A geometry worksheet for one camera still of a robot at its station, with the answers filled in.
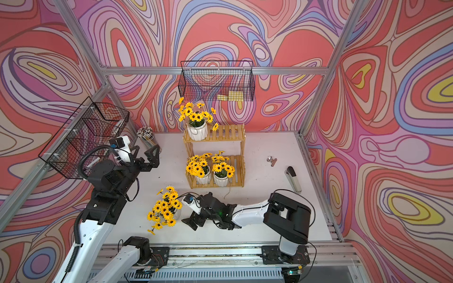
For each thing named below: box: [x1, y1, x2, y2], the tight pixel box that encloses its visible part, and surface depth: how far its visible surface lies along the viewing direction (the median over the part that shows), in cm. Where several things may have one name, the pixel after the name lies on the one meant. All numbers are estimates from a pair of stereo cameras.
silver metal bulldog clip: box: [266, 155, 278, 167], surface depth 107 cm
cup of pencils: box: [136, 126, 163, 154], surface depth 98 cm
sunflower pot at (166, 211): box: [147, 185, 183, 236], surface depth 74 cm
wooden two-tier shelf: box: [182, 123, 246, 189], surface depth 86 cm
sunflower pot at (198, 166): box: [185, 152, 213, 185], surface depth 85 cm
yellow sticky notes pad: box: [216, 90, 244, 102], surface depth 86 cm
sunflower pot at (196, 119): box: [178, 96, 219, 142], surface depth 74 cm
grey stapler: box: [284, 165, 302, 194], surface depth 95 cm
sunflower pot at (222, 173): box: [211, 162, 236, 187], surface depth 86 cm
